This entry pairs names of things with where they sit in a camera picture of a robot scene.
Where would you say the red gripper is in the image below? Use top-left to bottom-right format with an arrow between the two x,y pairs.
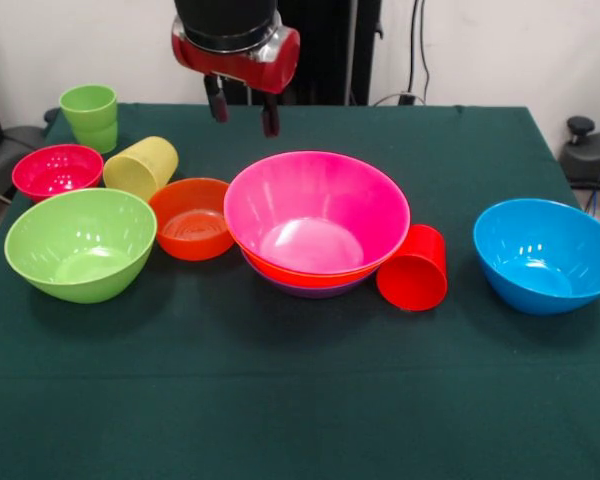
171,17 -> 302,139

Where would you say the large pink bowl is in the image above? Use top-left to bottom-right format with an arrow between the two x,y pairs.
223,150 -> 412,277

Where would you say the large orange bowl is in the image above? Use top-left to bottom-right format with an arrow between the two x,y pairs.
228,227 -> 384,290

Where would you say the light green bowl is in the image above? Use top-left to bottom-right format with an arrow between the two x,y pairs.
3,187 -> 158,305

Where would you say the yellow cup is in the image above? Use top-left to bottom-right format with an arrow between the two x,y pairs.
102,135 -> 180,202

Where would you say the small orange-red bowl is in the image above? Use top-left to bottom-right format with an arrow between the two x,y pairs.
148,177 -> 236,262

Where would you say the green cup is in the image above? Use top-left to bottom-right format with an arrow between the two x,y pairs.
58,83 -> 119,155

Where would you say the purple bowl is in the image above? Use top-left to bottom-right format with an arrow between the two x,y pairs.
247,257 -> 369,300

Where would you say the small crimson bowl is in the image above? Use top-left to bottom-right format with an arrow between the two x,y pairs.
11,143 -> 105,204

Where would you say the red cup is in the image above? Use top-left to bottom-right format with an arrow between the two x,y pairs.
375,224 -> 450,313

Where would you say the dark green tablecloth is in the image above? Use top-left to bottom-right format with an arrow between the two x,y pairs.
0,102 -> 600,480

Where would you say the blue bowl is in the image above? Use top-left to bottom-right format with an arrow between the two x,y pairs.
472,198 -> 600,317

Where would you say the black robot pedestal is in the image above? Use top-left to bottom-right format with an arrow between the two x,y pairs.
219,0 -> 386,107

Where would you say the grey pedestal foot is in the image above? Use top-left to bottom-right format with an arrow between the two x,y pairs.
0,124 -> 46,196
559,116 -> 600,187

